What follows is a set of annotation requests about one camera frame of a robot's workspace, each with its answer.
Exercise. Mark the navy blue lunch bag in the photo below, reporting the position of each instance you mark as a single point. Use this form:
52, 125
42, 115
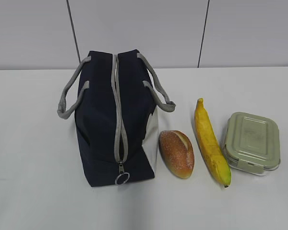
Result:
115, 100

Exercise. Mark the brown bread roll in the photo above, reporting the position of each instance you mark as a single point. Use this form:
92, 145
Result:
177, 153

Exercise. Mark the yellow banana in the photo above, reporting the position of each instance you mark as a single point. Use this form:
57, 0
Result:
209, 147

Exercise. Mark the green lidded lunch box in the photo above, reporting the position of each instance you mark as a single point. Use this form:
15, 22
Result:
252, 144

